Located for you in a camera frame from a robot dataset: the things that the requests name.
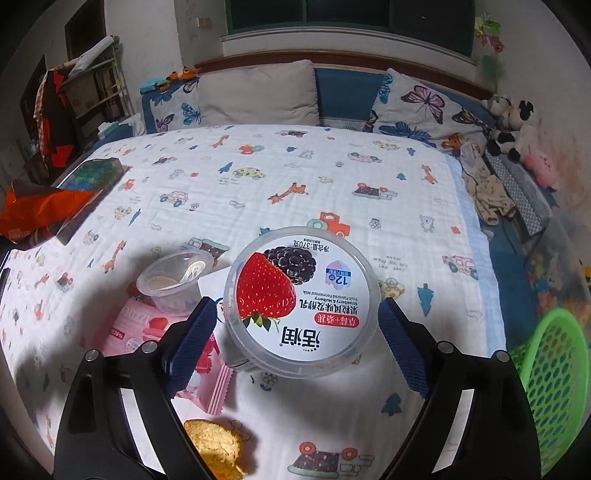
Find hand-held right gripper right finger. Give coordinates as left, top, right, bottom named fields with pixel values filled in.
left=378, top=296, right=541, bottom=480

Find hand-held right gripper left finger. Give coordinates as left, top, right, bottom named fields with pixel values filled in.
left=54, top=296, right=218, bottom=480

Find white yogurt tub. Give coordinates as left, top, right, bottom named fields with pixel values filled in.
left=223, top=226, right=382, bottom=380

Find green plastic basket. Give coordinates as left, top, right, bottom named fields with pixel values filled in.
left=508, top=307, right=591, bottom=480

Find red snack bag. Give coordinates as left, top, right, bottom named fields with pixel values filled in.
left=0, top=179, right=105, bottom=245

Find small clear plastic cup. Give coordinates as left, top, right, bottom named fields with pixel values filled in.
left=135, top=251, right=218, bottom=313

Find pink snack wrapper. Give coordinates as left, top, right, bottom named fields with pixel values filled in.
left=99, top=298, right=232, bottom=415

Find yellow sponge piece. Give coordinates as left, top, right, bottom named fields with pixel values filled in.
left=184, top=418, right=254, bottom=480

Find clear storage box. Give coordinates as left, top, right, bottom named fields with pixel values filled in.
left=526, top=226, right=591, bottom=324

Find beige patterned clothing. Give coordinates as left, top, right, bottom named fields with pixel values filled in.
left=459, top=141, right=518, bottom=225

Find white cartoon printed blanket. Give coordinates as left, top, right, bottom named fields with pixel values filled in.
left=0, top=124, right=509, bottom=480

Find grey patterned folded cloth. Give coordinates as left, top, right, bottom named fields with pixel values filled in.
left=482, top=150, right=552, bottom=236

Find dark colourful flat box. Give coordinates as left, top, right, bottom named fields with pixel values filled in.
left=51, top=158, right=126, bottom=245

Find pink plush toy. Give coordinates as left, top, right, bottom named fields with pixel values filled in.
left=522, top=150, right=561, bottom=190

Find small butterfly print pillow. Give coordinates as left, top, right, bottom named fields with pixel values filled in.
left=141, top=76, right=204, bottom=134

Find large butterfly print pillow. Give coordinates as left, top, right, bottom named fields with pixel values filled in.
left=372, top=68, right=495, bottom=148

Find large black white plush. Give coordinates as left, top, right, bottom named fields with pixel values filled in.
left=486, top=99, right=540, bottom=161

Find blue cushion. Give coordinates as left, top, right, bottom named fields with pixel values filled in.
left=314, top=67, right=386, bottom=129

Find small black white plush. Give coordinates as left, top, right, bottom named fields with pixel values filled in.
left=480, top=93, right=513, bottom=118

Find grey pillow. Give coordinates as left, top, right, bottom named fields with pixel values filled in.
left=198, top=59, right=321, bottom=127

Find red black hanging clothes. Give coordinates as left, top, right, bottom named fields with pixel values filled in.
left=34, top=67, right=81, bottom=169

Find orange plush toy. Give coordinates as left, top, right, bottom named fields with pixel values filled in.
left=166, top=66, right=201, bottom=84

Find metal clothes rack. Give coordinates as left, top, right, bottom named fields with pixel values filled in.
left=60, top=37, right=132, bottom=134

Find hanging paper decoration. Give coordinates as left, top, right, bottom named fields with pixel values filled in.
left=475, top=11, right=506, bottom=77

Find dark door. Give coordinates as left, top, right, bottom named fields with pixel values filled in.
left=65, top=14, right=109, bottom=61

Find window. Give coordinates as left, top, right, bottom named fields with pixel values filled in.
left=221, top=0, right=476, bottom=58

